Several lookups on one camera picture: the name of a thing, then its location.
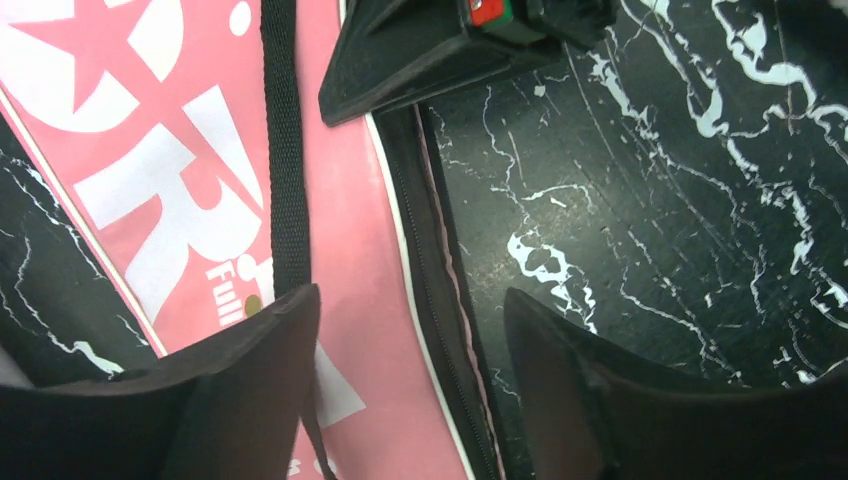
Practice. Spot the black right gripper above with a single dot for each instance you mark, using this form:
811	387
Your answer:
392	54

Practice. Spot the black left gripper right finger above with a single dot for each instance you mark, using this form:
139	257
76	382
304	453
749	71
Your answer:
593	410

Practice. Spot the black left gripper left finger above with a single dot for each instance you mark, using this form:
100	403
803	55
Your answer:
228	407

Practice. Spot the pink racket bag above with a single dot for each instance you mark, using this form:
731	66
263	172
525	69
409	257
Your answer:
183	141

